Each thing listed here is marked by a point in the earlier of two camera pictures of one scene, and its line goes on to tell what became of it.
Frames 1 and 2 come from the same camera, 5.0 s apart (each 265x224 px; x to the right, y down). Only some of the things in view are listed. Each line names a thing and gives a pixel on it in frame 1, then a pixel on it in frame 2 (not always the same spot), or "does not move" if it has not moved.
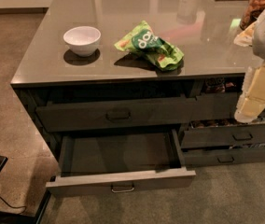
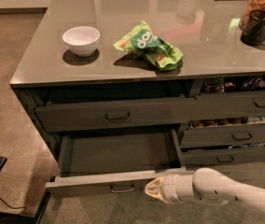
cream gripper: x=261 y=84 -> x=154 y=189
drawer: x=221 y=135 does not move
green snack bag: x=143 y=39 does not move
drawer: x=105 y=161 does not move
